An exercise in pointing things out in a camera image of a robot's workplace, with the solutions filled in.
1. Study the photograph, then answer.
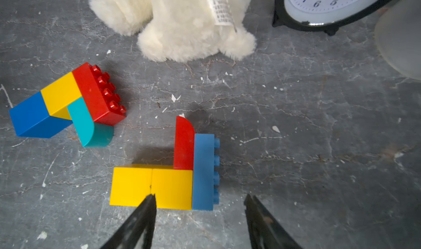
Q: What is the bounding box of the small red lego brick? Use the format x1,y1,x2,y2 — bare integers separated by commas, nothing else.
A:
173,116,195,170

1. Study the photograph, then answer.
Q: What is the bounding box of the black alarm clock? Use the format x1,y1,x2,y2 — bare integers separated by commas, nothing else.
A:
272,0,392,36

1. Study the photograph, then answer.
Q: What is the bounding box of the long red lego brick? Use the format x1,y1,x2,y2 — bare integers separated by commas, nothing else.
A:
72,63,126,126

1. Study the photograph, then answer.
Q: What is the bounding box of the small blue lego brick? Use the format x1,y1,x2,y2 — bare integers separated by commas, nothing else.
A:
9,92,72,138

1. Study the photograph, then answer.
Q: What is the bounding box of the yellow lego brick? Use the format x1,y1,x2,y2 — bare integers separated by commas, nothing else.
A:
151,168,193,210
110,166,153,207
41,72,82,120

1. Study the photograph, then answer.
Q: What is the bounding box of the white plush dog toy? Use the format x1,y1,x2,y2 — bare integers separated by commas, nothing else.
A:
89,0,256,63

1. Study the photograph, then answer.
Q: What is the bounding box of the long blue lego brick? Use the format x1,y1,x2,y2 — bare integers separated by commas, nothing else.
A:
192,134,220,211

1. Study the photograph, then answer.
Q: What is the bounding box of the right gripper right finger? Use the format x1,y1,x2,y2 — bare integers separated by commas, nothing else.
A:
244,194,302,249

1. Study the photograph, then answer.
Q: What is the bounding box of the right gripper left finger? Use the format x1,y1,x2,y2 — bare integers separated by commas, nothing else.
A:
101,194,157,249

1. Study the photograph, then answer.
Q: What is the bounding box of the teal lego brick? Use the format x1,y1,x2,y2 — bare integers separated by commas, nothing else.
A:
68,97,114,148

